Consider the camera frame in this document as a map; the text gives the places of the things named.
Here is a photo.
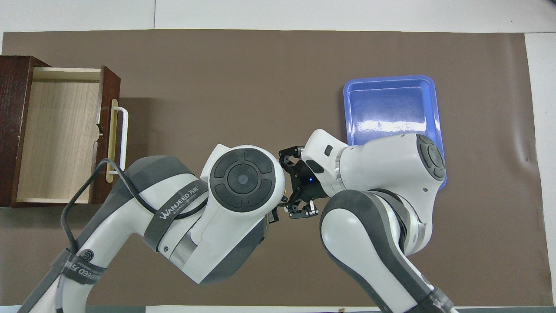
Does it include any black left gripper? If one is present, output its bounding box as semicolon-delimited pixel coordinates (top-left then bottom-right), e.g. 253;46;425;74
267;202;291;225

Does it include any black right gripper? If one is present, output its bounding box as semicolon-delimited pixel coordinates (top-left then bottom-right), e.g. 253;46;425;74
278;147;331;219

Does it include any white drawer handle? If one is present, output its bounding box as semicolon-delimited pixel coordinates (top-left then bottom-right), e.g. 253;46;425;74
111;107;129;175

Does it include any wooden drawer with dark front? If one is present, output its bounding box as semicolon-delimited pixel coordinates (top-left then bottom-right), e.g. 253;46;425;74
17;65;121;205

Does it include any blue plastic tray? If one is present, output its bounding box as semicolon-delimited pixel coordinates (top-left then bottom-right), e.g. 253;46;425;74
343;75;448;192

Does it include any brown table mat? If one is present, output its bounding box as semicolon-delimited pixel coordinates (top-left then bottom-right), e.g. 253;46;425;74
0;29;554;307

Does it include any grey velcro cable strap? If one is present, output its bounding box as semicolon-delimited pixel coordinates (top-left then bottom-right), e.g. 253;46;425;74
51;248;107;285
143;183;210;252
408;287;454;313

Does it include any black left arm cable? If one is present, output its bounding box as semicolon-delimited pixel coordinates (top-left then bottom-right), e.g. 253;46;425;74
61;158;209;255

